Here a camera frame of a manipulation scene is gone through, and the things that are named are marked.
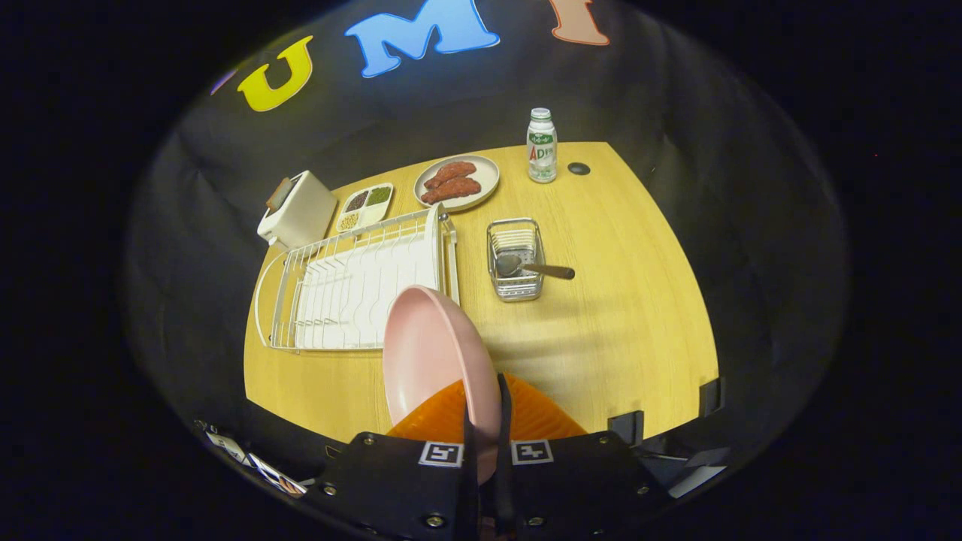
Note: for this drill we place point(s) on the black table bracket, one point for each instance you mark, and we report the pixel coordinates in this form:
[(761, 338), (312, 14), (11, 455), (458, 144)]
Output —
[(710, 397), (626, 427)]

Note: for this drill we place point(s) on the brown toast slice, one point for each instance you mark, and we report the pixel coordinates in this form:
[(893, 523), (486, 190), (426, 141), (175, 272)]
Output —
[(278, 194)]

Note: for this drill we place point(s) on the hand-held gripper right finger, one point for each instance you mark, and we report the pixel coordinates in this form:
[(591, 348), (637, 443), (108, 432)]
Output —
[(503, 488)]

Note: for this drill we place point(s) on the white and black equipment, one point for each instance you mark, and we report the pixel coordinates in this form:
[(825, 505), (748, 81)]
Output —
[(263, 469)]

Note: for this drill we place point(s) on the beige round dish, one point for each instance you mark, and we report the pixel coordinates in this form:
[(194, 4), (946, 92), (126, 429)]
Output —
[(485, 176)]

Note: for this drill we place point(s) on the white green-label drink bottle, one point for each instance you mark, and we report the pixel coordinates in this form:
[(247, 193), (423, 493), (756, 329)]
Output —
[(542, 150)]

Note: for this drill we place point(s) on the white toaster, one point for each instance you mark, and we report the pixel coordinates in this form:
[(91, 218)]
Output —
[(304, 214)]

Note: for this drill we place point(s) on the pink plate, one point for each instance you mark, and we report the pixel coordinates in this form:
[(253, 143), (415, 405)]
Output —
[(428, 353)]

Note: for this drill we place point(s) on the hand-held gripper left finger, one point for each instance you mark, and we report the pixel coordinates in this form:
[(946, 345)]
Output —
[(470, 503)]

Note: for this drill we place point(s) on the white divided grain tray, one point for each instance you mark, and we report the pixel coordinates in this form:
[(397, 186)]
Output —
[(364, 207)]

